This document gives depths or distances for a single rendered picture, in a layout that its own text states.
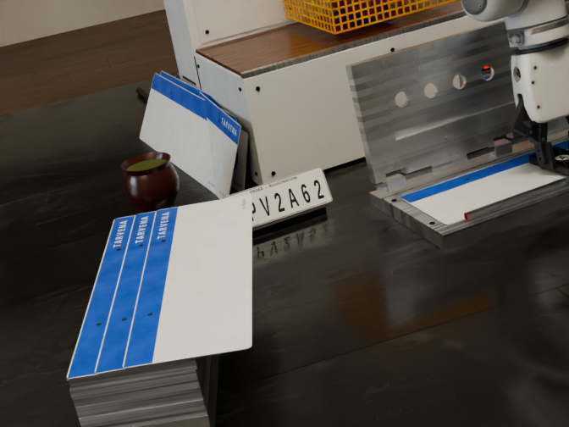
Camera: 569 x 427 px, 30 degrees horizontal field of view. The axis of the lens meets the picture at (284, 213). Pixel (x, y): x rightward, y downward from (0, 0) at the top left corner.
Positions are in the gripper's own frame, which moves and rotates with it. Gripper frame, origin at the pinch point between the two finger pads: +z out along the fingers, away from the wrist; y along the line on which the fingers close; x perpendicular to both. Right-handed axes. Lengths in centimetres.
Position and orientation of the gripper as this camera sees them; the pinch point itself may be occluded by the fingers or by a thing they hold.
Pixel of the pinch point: (562, 151)
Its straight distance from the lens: 156.5
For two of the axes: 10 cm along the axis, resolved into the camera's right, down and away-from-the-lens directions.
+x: -3.6, -1.1, 9.3
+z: 2.5, 9.5, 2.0
